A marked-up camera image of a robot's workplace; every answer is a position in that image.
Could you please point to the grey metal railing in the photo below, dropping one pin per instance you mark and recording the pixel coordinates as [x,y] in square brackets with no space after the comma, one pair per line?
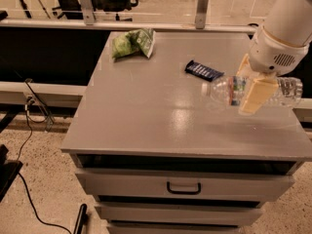
[161,15]

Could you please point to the black equipment at left edge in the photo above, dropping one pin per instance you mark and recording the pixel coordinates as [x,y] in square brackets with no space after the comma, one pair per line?
[9,169]

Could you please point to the black bar on floor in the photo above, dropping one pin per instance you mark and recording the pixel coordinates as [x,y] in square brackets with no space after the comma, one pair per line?
[82,218]

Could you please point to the green chip bag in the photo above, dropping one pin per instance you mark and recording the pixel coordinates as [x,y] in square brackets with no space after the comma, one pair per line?
[134,41]

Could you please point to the black tripod legs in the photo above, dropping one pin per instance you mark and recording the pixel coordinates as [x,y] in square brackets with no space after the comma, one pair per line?
[34,9]

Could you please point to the clear plastic water bottle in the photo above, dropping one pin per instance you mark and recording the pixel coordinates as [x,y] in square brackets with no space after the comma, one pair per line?
[230,91]

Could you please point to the black drawer handle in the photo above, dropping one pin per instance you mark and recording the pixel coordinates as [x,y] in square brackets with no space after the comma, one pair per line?
[182,189]

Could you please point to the grey drawer cabinet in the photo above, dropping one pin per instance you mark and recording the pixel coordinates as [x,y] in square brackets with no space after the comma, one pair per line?
[144,121]

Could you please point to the white rounded gripper body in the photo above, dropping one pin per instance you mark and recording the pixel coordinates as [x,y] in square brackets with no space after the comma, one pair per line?
[271,55]

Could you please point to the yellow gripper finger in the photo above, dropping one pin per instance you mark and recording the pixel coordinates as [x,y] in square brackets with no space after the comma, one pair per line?
[245,69]
[259,90]

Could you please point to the dark blue candy bar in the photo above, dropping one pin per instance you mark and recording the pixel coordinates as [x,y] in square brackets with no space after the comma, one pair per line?
[201,71]

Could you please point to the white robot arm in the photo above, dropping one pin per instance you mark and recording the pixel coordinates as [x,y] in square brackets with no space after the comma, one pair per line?
[289,21]

